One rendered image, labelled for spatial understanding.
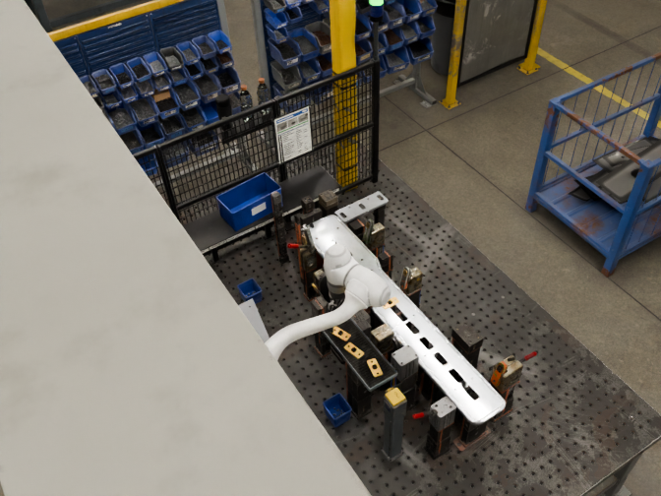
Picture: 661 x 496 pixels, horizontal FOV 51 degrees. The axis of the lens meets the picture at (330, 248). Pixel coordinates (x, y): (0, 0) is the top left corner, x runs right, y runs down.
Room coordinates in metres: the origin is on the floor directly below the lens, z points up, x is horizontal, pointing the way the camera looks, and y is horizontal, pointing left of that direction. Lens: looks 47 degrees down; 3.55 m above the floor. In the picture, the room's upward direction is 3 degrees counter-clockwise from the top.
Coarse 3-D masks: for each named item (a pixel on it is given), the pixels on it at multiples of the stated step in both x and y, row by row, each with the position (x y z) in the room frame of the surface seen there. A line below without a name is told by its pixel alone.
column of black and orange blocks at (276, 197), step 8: (272, 200) 2.61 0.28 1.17; (280, 200) 2.61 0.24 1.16; (272, 208) 2.62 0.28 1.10; (280, 208) 2.61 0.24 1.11; (280, 216) 2.61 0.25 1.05; (280, 224) 2.61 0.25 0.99; (280, 232) 2.60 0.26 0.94; (280, 240) 2.60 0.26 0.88; (280, 248) 2.60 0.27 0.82; (280, 256) 2.61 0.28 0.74; (288, 256) 2.61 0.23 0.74
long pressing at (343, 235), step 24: (336, 216) 2.65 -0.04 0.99; (336, 240) 2.46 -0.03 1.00; (360, 240) 2.46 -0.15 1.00; (360, 264) 2.29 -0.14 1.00; (384, 312) 1.98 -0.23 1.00; (408, 312) 1.98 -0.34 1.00; (408, 336) 1.84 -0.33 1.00; (432, 336) 1.84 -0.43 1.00; (432, 360) 1.70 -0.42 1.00; (456, 360) 1.70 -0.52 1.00; (456, 384) 1.58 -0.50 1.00; (480, 384) 1.57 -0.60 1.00; (480, 408) 1.46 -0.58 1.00; (504, 408) 1.46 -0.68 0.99
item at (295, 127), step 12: (300, 108) 2.98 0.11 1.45; (276, 120) 2.91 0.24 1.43; (288, 120) 2.95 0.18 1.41; (300, 120) 2.98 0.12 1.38; (276, 132) 2.91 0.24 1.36; (288, 132) 2.94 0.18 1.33; (300, 132) 2.98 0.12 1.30; (312, 132) 3.01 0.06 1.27; (276, 144) 2.90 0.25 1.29; (288, 144) 2.94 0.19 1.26; (300, 144) 2.98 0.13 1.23; (312, 144) 3.01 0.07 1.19; (288, 156) 2.94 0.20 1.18
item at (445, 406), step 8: (440, 400) 1.47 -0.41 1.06; (448, 400) 1.47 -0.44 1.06; (432, 408) 1.44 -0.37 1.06; (440, 408) 1.43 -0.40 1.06; (448, 408) 1.43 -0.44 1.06; (432, 416) 1.43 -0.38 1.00; (440, 416) 1.40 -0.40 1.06; (448, 416) 1.42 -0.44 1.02; (432, 424) 1.43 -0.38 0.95; (440, 424) 1.40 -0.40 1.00; (448, 424) 1.42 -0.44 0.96; (432, 432) 1.43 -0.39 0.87; (440, 432) 1.41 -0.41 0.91; (448, 432) 1.43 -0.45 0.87; (432, 440) 1.42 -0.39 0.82; (440, 440) 1.41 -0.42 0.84; (448, 440) 1.43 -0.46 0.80; (424, 448) 1.45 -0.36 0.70; (432, 448) 1.42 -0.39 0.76; (440, 448) 1.41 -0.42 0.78; (448, 448) 1.43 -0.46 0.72; (432, 456) 1.40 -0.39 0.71; (440, 456) 1.41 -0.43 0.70
